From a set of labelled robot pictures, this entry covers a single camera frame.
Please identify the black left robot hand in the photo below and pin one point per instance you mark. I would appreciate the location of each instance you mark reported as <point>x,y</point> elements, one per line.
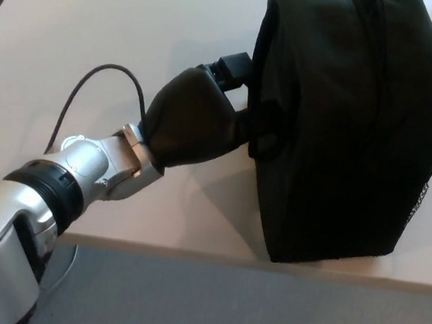
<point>189,121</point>

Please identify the black fabric lunch bag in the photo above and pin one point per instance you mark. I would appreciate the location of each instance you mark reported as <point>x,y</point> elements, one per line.
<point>336,143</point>

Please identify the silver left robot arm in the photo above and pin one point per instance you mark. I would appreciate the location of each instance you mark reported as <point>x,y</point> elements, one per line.
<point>82,160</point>

